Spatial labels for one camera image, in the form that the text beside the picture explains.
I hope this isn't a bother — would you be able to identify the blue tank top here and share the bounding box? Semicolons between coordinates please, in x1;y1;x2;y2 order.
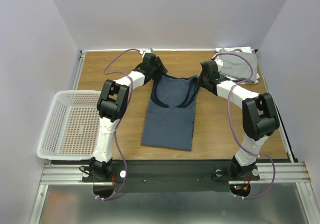
141;74;200;151

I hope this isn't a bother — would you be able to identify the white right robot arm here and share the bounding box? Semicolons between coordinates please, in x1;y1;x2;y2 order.
198;60;280;180

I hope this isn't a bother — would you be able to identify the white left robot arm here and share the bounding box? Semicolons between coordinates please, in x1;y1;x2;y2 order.
85;48;167;181

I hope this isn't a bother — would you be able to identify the folded grey tank top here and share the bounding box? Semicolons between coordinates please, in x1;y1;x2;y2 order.
217;48;258;83

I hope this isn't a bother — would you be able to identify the folded white printed tank top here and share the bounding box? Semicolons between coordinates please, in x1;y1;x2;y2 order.
215;46;260;85

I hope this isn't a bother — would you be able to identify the white plastic basket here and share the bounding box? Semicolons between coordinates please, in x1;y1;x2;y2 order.
36;90;100;161

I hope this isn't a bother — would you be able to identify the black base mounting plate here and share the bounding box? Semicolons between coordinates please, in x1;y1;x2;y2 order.
79;160;260;194

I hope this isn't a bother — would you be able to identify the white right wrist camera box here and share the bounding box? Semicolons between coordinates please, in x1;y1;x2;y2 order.
211;54;224;68

